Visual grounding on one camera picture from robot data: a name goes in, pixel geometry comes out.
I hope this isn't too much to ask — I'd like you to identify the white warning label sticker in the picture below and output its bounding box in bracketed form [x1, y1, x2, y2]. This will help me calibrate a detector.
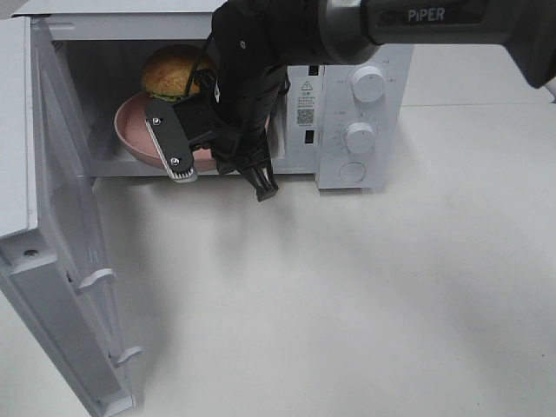
[294, 77, 317, 128]

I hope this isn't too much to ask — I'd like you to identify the lower white timer knob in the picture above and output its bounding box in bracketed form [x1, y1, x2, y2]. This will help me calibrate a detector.
[345, 122, 377, 154]

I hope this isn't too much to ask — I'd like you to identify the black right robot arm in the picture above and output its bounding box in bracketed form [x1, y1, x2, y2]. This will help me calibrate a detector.
[169, 1, 555, 200]

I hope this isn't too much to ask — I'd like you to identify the pink round plate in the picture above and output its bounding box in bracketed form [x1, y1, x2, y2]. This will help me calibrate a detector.
[113, 91, 273, 169]

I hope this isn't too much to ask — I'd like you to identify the burger with sesame bun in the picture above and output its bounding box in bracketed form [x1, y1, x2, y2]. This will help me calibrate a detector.
[141, 44, 217, 102]

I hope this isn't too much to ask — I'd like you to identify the round white door button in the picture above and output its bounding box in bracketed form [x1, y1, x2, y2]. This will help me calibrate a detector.
[339, 162, 366, 183]

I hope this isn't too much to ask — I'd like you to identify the upper white power knob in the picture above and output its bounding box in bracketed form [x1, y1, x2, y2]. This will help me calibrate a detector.
[350, 64, 387, 103]

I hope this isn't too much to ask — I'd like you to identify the white microwave door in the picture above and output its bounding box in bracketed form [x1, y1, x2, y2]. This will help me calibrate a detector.
[1, 17, 141, 416]

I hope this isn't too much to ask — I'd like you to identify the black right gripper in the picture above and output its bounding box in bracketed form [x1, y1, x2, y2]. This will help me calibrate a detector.
[173, 64, 288, 202]

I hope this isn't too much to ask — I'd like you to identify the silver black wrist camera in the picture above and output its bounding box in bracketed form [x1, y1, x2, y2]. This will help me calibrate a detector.
[145, 99, 198, 183]

